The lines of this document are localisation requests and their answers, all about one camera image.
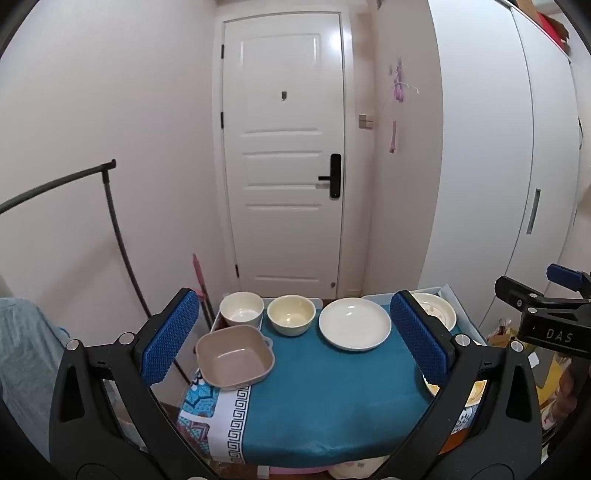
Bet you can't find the white wardrobe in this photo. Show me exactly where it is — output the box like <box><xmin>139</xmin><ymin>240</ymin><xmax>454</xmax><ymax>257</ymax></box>
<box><xmin>417</xmin><ymin>0</ymin><xmax>591</xmax><ymax>335</ymax></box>

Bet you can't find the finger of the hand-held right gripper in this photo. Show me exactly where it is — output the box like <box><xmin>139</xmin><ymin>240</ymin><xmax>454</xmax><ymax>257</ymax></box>
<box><xmin>495</xmin><ymin>275</ymin><xmax>591</xmax><ymax>319</ymax></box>
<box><xmin>547</xmin><ymin>263</ymin><xmax>591</xmax><ymax>292</ymax></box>

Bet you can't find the faint printed cream plate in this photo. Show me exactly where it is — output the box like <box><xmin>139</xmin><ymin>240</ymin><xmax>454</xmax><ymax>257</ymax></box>
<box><xmin>411</xmin><ymin>292</ymin><xmax>458</xmax><ymax>332</ymax></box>

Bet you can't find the grey wardrobe handle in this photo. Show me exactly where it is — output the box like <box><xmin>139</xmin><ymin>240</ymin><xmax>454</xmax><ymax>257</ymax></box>
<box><xmin>528</xmin><ymin>188</ymin><xmax>541</xmax><ymax>236</ymax></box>

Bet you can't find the pink mop handle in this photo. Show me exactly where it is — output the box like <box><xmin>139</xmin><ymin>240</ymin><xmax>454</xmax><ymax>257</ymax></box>
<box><xmin>191</xmin><ymin>252</ymin><xmax>214</xmax><ymax>331</ymax></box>

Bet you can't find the pink square bowl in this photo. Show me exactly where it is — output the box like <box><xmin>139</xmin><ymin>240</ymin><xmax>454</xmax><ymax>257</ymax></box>
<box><xmin>195</xmin><ymin>325</ymin><xmax>276</xmax><ymax>386</ymax></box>

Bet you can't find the white panel door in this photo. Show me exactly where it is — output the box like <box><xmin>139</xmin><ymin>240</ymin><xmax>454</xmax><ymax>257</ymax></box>
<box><xmin>217</xmin><ymin>11</ymin><xmax>358</xmax><ymax>301</ymax></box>

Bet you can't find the orange printed cream plate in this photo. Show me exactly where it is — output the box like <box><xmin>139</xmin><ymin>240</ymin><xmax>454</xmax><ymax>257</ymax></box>
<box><xmin>422</xmin><ymin>376</ymin><xmax>491</xmax><ymax>409</ymax></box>

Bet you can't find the red box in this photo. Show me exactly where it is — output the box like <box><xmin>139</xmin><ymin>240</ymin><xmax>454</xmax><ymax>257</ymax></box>
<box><xmin>512</xmin><ymin>0</ymin><xmax>574</xmax><ymax>55</ymax></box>

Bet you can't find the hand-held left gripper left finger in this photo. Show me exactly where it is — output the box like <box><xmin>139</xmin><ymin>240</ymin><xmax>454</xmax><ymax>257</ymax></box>
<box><xmin>48</xmin><ymin>287</ymin><xmax>218</xmax><ymax>480</ymax></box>

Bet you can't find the black door handle lock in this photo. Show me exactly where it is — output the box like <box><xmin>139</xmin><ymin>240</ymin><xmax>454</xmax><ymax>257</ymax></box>
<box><xmin>318</xmin><ymin>154</ymin><xmax>343</xmax><ymax>199</ymax></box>

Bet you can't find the light blue tray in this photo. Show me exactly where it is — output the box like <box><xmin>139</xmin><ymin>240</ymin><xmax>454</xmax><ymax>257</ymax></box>
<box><xmin>361</xmin><ymin>286</ymin><xmax>488</xmax><ymax>348</ymax></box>

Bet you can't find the dark metal clothes rack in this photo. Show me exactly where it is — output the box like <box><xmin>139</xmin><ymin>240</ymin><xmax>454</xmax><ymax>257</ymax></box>
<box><xmin>0</xmin><ymin>159</ymin><xmax>191</xmax><ymax>386</ymax></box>

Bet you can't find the cream bowl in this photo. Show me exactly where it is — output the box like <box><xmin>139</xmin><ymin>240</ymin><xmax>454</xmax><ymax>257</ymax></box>
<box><xmin>267</xmin><ymin>295</ymin><xmax>317</xmax><ymax>337</ymax></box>

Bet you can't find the light blue garment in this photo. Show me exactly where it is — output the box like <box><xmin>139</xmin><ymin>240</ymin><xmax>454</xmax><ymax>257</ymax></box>
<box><xmin>0</xmin><ymin>297</ymin><xmax>71</xmax><ymax>418</ymax></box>

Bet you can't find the white bowl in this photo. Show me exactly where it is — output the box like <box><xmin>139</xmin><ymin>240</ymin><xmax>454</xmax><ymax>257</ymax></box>
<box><xmin>220</xmin><ymin>292</ymin><xmax>265</xmax><ymax>328</ymax></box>

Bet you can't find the purple wall sticker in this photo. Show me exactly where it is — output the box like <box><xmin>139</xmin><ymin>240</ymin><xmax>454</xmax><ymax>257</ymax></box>
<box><xmin>388</xmin><ymin>57</ymin><xmax>419</xmax><ymax>105</ymax></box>

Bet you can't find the person's right hand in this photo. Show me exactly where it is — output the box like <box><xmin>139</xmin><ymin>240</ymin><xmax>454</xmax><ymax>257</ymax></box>
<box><xmin>551</xmin><ymin>367</ymin><xmax>580</xmax><ymax>428</ymax></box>

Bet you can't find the cardboard box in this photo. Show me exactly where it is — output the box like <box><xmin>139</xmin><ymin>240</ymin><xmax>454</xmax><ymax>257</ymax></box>
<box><xmin>487</xmin><ymin>320</ymin><xmax>522</xmax><ymax>348</ymax></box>

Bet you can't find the plain white plate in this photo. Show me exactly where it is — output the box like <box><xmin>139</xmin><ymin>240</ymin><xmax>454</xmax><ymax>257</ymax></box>
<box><xmin>318</xmin><ymin>298</ymin><xmax>392</xmax><ymax>352</ymax></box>

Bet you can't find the teal blue tablecloth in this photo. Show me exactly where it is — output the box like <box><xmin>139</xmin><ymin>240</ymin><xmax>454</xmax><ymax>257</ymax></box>
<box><xmin>178</xmin><ymin>318</ymin><xmax>462</xmax><ymax>467</ymax></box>

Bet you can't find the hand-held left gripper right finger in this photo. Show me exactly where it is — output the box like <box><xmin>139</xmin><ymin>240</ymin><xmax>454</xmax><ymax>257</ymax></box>
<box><xmin>369</xmin><ymin>290</ymin><xmax>543</xmax><ymax>480</ymax></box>

